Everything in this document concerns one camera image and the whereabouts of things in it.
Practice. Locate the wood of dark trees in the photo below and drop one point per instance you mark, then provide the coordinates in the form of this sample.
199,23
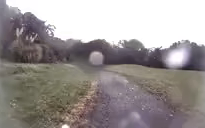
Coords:
123,53

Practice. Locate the grey gravel path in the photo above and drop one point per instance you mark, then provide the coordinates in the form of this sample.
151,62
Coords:
123,103

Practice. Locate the grass field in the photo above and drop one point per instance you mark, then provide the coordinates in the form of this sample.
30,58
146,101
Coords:
163,80
40,90

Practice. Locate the robot's own part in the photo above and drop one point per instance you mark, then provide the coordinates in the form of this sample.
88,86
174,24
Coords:
65,126

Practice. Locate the pale tall grass bush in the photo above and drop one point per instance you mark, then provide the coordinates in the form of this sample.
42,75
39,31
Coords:
25,50

